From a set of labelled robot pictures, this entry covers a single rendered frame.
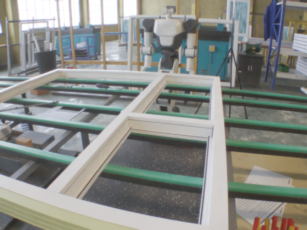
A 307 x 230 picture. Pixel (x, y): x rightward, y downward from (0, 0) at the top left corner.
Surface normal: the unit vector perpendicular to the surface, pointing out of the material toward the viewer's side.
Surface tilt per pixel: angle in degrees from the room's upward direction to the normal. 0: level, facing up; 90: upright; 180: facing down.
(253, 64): 90
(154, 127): 90
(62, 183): 0
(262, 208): 0
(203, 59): 90
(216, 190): 0
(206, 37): 90
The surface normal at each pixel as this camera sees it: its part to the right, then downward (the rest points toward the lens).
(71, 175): 0.00, -0.92
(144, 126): -0.25, 0.38
